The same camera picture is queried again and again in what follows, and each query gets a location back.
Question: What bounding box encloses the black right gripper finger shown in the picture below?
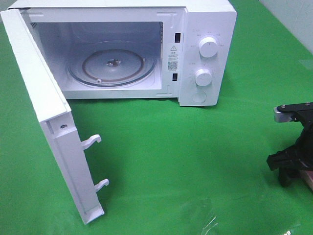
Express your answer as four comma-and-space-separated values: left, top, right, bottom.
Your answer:
278, 168, 300, 188

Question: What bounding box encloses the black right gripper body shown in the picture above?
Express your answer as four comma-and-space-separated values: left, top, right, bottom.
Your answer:
267, 117, 313, 171

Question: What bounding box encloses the pink round plate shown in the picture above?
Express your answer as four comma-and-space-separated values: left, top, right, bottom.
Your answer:
301, 170, 313, 190

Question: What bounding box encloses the round microwave door button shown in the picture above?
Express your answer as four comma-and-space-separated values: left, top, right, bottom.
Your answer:
192, 92, 206, 103

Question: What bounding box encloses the white microwave door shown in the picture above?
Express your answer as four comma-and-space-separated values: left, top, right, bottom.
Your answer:
1, 9, 109, 224

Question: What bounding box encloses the lower white microwave knob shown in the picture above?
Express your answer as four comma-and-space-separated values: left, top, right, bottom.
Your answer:
195, 69, 212, 87

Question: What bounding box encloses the white microwave knob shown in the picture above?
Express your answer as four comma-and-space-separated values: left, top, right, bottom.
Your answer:
199, 36, 218, 58
195, 69, 212, 87

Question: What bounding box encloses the upper white microwave knob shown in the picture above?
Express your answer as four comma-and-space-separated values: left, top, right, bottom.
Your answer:
199, 36, 218, 58

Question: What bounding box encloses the white microwave oven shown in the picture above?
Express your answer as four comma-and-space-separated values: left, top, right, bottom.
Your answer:
1, 0, 237, 106

